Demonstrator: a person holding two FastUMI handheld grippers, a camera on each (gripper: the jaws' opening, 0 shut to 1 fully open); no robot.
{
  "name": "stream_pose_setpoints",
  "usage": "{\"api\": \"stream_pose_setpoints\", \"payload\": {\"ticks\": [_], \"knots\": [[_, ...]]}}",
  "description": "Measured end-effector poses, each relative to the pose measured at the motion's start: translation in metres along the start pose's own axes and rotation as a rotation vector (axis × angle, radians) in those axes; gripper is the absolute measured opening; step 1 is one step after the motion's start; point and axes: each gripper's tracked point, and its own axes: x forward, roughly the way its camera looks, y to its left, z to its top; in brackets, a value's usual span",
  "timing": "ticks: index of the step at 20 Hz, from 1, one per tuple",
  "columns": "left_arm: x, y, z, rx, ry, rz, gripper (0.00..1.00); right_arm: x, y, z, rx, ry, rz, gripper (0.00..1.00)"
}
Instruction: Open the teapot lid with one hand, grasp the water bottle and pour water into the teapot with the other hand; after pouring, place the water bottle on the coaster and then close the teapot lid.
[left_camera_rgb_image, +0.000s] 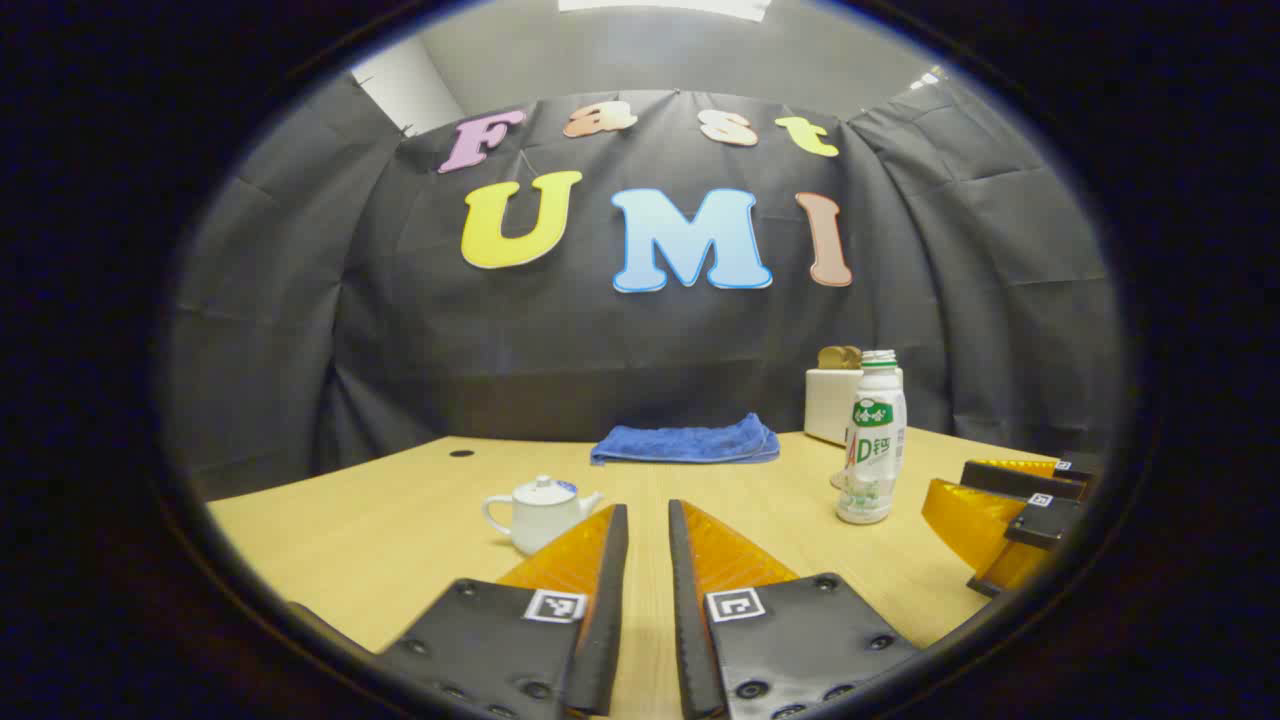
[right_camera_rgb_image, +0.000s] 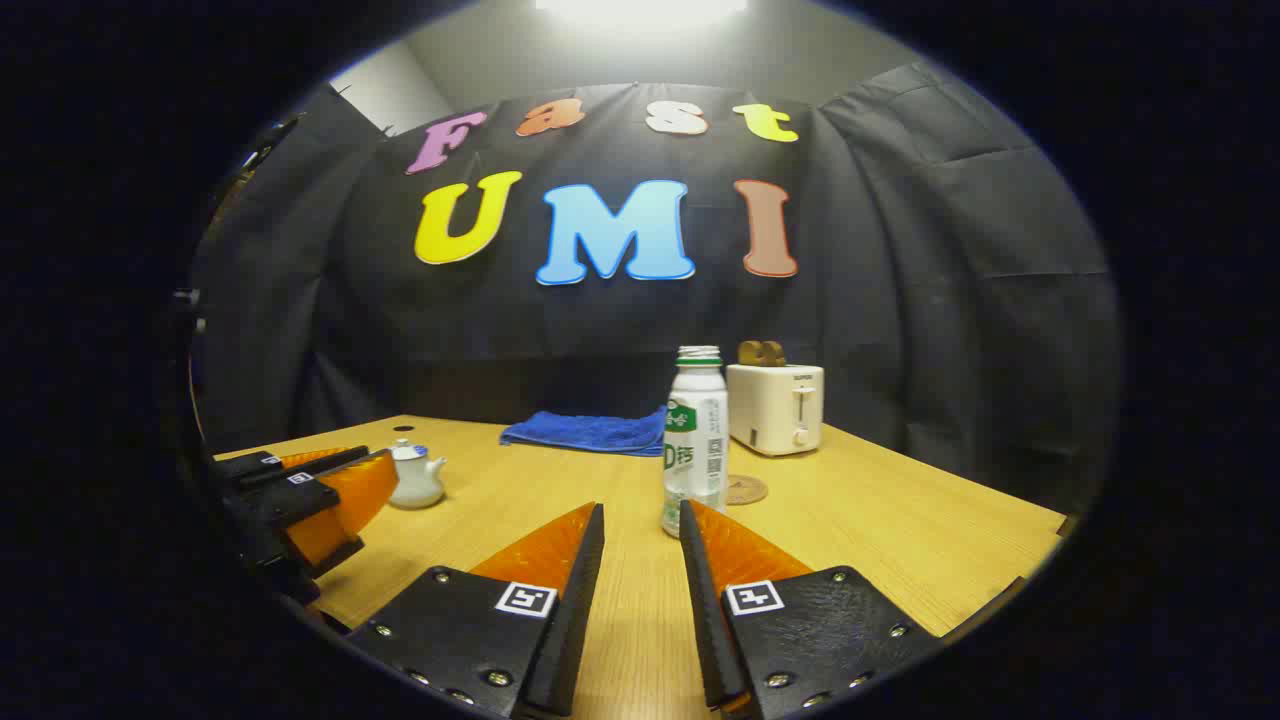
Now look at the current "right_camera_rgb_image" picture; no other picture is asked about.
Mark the blue towel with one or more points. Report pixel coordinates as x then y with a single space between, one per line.
590 432

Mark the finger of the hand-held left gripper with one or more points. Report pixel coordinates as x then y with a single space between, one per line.
320 465
300 500

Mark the black backdrop cloth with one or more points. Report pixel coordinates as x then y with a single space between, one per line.
900 300

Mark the white teacup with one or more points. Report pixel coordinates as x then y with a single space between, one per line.
415 485

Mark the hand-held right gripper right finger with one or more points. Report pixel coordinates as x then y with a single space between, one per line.
705 610

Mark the brown bread slice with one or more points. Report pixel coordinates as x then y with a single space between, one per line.
775 354
748 353

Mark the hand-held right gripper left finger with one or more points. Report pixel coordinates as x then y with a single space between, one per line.
575 610

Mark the round wooden coaster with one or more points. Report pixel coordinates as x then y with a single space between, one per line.
748 490

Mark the white water bottle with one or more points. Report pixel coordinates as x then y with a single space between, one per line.
695 440

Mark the white teacup lid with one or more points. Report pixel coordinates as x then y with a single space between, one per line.
405 451

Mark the large ceiling light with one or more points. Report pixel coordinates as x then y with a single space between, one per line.
640 8

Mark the cream toaster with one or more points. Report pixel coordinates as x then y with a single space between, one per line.
770 410

